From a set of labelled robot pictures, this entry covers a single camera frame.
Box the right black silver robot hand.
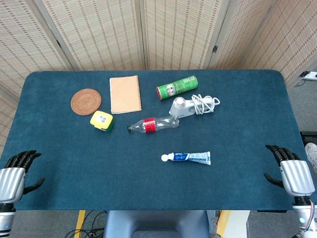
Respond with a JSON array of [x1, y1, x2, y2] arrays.
[[264, 144, 316, 198]]

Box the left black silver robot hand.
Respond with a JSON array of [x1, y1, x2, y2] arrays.
[[0, 150, 46, 204]]

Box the blue white toothpaste tube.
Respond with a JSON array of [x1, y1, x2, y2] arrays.
[[160, 151, 211, 166]]

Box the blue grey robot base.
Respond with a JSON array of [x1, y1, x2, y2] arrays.
[[103, 210, 211, 238]]

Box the white sneaker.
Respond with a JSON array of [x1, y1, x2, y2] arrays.
[[304, 142, 317, 174]]

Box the black equipment case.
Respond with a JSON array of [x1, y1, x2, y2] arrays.
[[300, 130, 317, 144]]

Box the yellow cardboard box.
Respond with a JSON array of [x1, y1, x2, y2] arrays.
[[215, 210, 251, 238]]

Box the white power strip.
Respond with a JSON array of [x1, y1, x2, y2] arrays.
[[298, 71, 317, 81]]

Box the green box yellow lid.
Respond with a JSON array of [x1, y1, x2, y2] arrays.
[[90, 110, 115, 133]]

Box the round woven rattan coaster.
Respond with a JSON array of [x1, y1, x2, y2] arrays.
[[70, 88, 103, 116]]

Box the blue fabric table cover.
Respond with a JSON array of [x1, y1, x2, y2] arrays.
[[0, 69, 309, 212]]

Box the white travel iron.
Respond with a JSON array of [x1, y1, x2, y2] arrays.
[[169, 95, 216, 117]]

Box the tan spiral notebook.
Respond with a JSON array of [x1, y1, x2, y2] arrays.
[[109, 75, 143, 115]]

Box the green cylindrical can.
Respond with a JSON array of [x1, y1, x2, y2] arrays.
[[156, 75, 199, 101]]

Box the clear plastic bottle red label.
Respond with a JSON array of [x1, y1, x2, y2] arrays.
[[127, 116, 180, 134]]

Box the woven folding screen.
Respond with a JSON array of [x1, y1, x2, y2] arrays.
[[0, 0, 317, 154]]

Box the black floor cables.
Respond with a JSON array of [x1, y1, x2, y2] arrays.
[[65, 210, 108, 238]]

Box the white power cord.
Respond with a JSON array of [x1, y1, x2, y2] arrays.
[[192, 94, 221, 116]]

